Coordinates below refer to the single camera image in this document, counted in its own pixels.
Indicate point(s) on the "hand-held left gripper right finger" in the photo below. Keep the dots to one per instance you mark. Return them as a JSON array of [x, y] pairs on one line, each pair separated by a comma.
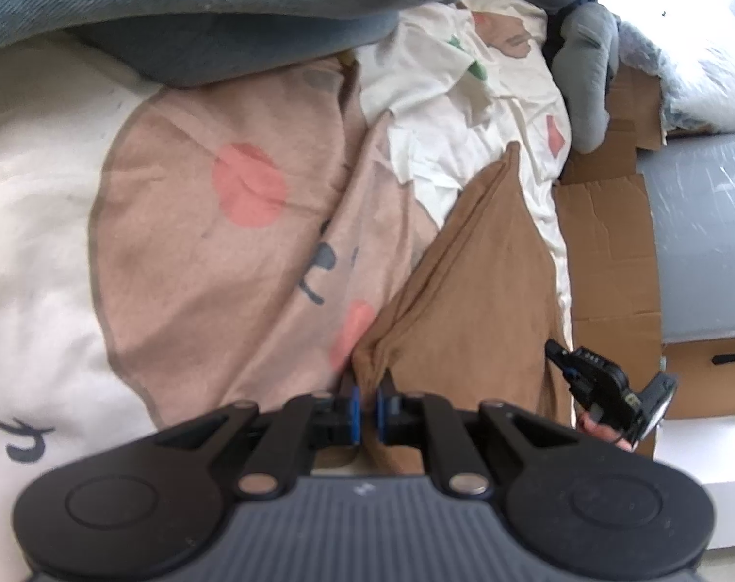
[[381, 415]]

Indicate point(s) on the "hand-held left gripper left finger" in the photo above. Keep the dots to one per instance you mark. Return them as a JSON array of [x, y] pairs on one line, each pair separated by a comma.
[[355, 415]]

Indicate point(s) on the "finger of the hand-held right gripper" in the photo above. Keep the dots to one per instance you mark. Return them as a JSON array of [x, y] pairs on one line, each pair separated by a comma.
[[556, 353]]

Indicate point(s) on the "brown printed t-shirt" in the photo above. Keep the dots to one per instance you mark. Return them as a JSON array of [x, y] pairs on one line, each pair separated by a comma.
[[476, 291]]

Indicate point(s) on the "person's right hand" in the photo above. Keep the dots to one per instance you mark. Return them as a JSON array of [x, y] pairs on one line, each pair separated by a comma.
[[601, 431]]

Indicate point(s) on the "tall cardboard box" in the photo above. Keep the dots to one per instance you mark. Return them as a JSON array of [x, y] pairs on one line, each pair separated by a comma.
[[701, 382]]

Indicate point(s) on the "flat cardboard sheet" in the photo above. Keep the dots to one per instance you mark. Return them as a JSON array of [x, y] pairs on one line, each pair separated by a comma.
[[610, 254]]

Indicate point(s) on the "grey glossy panel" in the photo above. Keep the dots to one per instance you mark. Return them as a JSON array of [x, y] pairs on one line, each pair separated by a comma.
[[707, 236]]

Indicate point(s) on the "bear-printed cream bedsheet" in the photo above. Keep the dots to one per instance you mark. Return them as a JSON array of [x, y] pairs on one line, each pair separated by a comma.
[[191, 224]]

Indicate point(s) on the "small cardboard box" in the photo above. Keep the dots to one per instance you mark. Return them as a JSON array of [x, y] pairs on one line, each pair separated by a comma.
[[640, 103]]

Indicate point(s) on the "grey neck pillow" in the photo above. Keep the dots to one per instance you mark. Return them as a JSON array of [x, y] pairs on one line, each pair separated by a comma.
[[585, 85]]

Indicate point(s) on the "white pillow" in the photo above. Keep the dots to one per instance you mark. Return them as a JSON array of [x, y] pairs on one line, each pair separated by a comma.
[[701, 60]]

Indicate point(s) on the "grey-blue denim garment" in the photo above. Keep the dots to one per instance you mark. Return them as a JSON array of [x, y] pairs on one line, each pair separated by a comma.
[[222, 0]]

